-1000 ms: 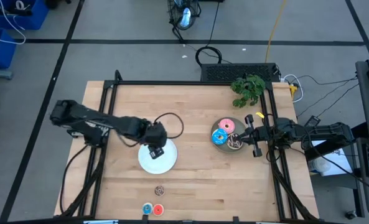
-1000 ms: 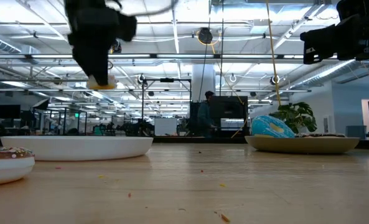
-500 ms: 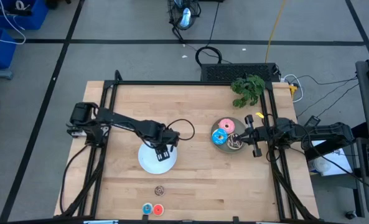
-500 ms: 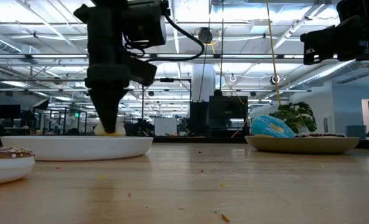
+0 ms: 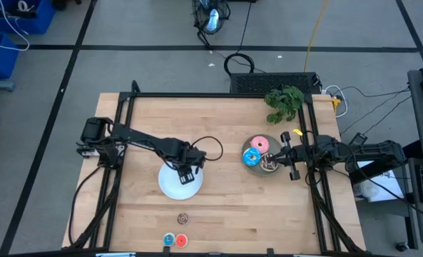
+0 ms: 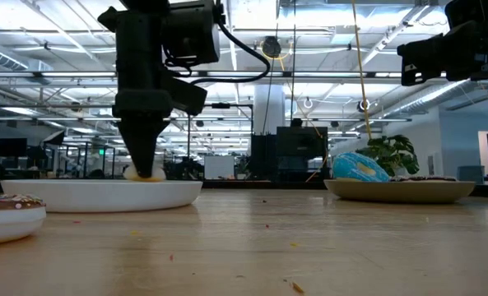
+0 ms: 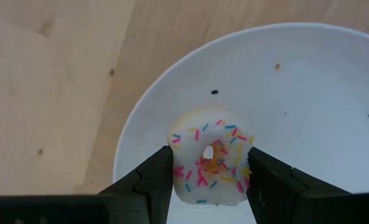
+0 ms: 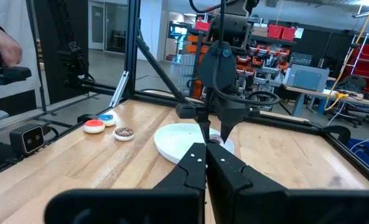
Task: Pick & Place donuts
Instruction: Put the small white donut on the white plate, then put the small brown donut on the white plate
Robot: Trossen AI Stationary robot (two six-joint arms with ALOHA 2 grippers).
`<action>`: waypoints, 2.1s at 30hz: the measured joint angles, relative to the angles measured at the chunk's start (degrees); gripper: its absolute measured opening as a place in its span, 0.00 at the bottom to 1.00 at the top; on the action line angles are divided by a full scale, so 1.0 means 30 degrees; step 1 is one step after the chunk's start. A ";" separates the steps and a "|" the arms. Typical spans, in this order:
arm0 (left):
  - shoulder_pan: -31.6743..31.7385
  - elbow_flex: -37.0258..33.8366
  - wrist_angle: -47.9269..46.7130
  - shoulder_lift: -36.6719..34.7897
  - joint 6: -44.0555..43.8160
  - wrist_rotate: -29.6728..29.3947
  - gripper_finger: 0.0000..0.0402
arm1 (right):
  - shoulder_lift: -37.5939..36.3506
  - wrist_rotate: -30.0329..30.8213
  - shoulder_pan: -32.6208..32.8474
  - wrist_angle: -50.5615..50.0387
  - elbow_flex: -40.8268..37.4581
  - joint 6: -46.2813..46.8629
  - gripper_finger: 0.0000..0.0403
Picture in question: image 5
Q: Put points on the black power adapter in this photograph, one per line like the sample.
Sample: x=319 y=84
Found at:
x=356 y=140

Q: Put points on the black aluminium table frame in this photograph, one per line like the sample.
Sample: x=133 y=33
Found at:
x=214 y=95

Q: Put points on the grey round plate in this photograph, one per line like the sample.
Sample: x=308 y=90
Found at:
x=254 y=171

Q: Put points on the white round plate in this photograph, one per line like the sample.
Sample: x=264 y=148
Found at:
x=172 y=185

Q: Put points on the small red iced donut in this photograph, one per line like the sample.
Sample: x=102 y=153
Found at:
x=178 y=242

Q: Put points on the blue plastic bin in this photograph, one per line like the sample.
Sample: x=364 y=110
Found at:
x=4 y=64
x=36 y=21

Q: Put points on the small yellow tag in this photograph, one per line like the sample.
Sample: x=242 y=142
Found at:
x=297 y=132

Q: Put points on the large chocolate iced donut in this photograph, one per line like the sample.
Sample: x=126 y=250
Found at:
x=264 y=166

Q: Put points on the black caster wheel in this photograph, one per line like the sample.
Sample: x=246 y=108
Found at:
x=402 y=246

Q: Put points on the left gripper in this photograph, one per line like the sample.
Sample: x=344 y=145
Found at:
x=191 y=157

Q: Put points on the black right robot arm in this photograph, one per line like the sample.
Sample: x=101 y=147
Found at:
x=371 y=150

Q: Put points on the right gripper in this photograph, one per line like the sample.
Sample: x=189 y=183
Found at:
x=300 y=154

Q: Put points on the green potted plant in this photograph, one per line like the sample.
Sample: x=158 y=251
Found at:
x=286 y=101

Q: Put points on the black floor fan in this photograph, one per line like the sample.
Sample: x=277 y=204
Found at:
x=211 y=18

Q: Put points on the large pink iced donut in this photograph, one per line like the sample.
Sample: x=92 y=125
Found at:
x=254 y=142

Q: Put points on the large blue iced donut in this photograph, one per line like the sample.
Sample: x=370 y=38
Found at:
x=247 y=160

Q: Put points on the small blue iced donut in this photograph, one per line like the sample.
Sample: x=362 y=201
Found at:
x=165 y=240

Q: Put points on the white paper sheet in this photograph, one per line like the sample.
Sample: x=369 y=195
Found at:
x=386 y=182

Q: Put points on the small chocolate iced donut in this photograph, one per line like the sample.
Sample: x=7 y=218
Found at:
x=179 y=218

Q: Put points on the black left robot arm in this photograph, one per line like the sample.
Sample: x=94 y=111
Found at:
x=140 y=137

